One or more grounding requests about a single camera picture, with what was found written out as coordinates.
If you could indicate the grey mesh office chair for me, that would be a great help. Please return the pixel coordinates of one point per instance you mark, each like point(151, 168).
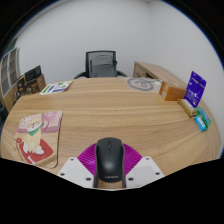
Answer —
point(101, 65)

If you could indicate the cat print mouse pad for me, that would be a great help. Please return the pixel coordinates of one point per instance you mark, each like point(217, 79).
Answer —
point(36, 136)

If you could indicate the small blue box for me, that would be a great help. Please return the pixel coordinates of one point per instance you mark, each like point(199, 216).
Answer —
point(200, 124)

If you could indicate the black computer mouse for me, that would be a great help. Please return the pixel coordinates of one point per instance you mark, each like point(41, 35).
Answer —
point(109, 160)

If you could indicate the orange-brown box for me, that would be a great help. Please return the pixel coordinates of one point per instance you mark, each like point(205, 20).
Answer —
point(171, 91)

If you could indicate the wooden shelf unit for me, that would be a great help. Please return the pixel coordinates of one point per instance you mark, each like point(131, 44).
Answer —
point(8, 73)

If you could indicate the wooden side cabinet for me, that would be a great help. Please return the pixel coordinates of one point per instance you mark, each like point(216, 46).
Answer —
point(153, 70)

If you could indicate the small tan box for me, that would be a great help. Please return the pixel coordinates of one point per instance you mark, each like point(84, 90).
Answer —
point(187, 106)

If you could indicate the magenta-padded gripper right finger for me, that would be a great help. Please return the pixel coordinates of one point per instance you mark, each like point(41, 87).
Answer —
point(133, 160)

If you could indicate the green flat box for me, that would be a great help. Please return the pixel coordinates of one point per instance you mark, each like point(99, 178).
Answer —
point(205, 117)

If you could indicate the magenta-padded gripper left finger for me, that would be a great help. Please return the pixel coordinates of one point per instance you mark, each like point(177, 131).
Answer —
point(87, 160)

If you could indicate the green and white leaflet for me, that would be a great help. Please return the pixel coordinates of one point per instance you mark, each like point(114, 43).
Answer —
point(56, 87)

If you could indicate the purple standing card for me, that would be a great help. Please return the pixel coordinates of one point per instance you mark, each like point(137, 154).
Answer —
point(195, 89)

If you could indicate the brown cardboard box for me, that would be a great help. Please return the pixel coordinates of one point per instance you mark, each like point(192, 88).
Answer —
point(20, 88)

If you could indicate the black printed box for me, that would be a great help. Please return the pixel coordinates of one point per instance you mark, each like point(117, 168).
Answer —
point(33, 80)

